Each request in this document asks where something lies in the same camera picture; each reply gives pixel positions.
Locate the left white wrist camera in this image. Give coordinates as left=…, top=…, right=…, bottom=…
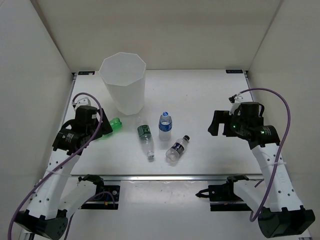
left=71, top=96, right=91, bottom=112

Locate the left blue table sticker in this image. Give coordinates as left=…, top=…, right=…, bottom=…
left=78, top=71, right=95, bottom=76

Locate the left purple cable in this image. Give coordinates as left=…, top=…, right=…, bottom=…
left=6, top=92, right=104, bottom=240

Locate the clear bottle blue cap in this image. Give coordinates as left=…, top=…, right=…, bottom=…
left=158, top=111, right=173, bottom=141

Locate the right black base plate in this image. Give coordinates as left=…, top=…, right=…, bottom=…
left=208, top=183, right=251, bottom=212

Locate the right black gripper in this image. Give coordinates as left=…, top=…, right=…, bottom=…
left=208, top=110, right=248, bottom=137

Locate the clear bottle black cap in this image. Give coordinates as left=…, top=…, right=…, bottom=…
left=165, top=135, right=190, bottom=162

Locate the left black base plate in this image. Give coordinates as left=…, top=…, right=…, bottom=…
left=81, top=181, right=121, bottom=210

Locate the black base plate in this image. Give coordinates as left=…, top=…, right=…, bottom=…
left=81, top=181, right=121, bottom=210
left=208, top=183, right=251, bottom=212

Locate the clear bottle green label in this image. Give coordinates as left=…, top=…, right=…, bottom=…
left=136, top=116, right=155, bottom=161

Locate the blue table sticker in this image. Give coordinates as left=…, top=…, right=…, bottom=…
left=78, top=71, right=95, bottom=76
left=225, top=69, right=243, bottom=74

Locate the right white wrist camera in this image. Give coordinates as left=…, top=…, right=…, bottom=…
left=228, top=93, right=244, bottom=115

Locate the right blue table sticker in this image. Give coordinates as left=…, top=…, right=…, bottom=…
left=225, top=69, right=243, bottom=74

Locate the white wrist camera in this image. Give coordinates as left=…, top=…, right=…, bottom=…
left=71, top=96, right=91, bottom=112
left=228, top=93, right=244, bottom=115

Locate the white octagonal plastic bin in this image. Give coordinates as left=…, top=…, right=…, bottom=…
left=98, top=52, right=146, bottom=116

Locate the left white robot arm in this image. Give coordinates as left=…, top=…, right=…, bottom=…
left=11, top=105, right=113, bottom=240

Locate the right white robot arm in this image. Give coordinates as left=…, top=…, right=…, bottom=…
left=196, top=102, right=316, bottom=238

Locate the green plastic bottle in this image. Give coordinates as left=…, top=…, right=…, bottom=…
left=96, top=117, right=123, bottom=141

